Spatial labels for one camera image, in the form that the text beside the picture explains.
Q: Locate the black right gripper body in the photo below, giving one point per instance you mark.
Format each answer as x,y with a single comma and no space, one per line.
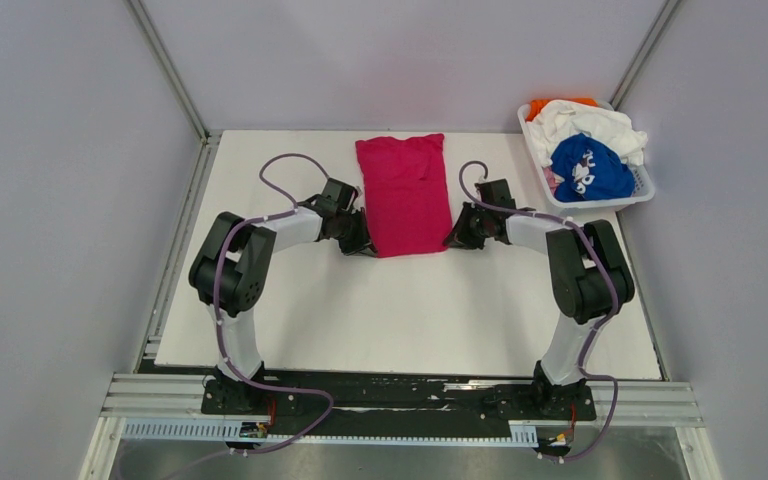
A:
471,231

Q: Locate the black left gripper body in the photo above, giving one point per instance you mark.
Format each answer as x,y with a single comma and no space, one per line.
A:
351,232

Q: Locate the pink t-shirt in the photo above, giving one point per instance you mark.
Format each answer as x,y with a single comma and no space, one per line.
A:
406,194

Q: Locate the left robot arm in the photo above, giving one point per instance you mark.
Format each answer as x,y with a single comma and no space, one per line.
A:
230,270

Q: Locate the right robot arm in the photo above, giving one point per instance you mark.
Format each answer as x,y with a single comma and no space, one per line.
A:
590,278

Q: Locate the light pink garment in basket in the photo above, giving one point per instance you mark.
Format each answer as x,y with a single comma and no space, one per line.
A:
552,179

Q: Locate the blue t-shirt in basket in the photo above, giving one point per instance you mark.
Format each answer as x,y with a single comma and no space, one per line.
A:
591,171

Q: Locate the orange t-shirt in basket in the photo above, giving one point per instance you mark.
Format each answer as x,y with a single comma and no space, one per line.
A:
537,105

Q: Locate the white t-shirt in basket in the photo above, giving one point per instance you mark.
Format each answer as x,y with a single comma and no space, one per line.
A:
559,120

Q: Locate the white perforated laundry basket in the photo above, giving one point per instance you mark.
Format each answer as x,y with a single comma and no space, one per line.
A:
643,192

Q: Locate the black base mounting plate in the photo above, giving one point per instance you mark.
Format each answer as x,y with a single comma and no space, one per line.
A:
288,413

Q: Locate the white slotted cable duct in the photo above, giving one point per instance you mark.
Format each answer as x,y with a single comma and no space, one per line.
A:
518,435

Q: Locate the aluminium frame rail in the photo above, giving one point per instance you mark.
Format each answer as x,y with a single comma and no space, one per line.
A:
626,403

